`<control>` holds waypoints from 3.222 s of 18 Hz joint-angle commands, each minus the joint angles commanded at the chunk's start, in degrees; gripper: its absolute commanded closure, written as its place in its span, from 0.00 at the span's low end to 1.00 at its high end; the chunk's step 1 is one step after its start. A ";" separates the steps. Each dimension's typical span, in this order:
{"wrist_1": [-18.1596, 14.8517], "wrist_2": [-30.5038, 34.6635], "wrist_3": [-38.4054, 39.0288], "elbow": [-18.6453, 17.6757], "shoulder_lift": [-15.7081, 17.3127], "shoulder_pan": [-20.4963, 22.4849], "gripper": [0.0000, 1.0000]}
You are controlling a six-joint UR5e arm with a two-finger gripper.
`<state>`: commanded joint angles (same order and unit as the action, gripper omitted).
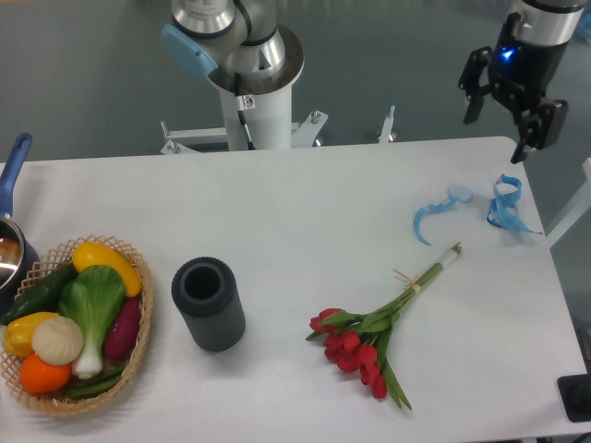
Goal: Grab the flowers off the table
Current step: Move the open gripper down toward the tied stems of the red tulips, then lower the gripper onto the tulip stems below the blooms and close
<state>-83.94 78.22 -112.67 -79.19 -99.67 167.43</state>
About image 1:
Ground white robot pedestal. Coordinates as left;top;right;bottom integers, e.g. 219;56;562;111
160;0;306;152

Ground green bean pods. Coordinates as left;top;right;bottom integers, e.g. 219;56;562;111
65;365;124;401

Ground purple sweet potato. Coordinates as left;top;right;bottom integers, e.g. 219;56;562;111
103;298;140;360

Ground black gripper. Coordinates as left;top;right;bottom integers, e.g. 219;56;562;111
458;37;569;164

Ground blue ribbon with disc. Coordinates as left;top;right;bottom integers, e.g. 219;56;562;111
412;185;474;245

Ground red tulip bouquet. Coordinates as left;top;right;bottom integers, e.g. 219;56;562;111
306;243;463;409

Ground woven wicker basket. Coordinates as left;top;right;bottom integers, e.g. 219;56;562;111
1;234;154;417

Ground orange fruit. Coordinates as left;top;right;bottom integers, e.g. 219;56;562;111
19;353;72;394

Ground yellow bell pepper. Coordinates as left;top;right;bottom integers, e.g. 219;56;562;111
3;312;58;358

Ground blue handled saucepan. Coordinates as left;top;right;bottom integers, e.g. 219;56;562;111
1;133;39;314

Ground green bok choy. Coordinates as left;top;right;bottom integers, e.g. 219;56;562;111
58;266;126;380

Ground cream steamed bun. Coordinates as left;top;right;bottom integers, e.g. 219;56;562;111
31;316;84;365

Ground dark green cucumber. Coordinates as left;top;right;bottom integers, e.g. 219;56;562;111
1;263;78;326

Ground dark grey ribbed vase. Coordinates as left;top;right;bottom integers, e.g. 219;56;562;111
171;257;246;353

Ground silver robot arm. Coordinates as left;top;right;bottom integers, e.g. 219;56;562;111
458;0;586;164

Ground black box at edge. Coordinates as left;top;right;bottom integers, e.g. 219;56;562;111
557;374;590;423

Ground blue knotted ribbon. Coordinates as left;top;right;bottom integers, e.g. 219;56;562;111
487;174;542;234

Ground white metal base frame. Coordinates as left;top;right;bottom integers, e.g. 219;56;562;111
160;104;397;155

